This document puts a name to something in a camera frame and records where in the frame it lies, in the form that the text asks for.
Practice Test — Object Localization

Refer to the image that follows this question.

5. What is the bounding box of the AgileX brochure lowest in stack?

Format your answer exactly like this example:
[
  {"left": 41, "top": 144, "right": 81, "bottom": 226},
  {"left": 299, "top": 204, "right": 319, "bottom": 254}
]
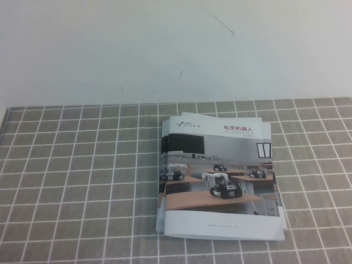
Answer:
[{"left": 155, "top": 118, "right": 169, "bottom": 233}]

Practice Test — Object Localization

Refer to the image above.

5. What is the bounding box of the AgileX brochure under cover copy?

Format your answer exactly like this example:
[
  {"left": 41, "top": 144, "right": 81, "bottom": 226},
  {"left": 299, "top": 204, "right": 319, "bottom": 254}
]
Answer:
[{"left": 160, "top": 112, "right": 287, "bottom": 240}]

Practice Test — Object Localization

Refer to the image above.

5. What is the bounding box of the grey white-checked tablecloth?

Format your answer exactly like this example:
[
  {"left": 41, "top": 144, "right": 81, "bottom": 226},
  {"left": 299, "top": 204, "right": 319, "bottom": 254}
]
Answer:
[{"left": 0, "top": 96, "right": 352, "bottom": 264}]

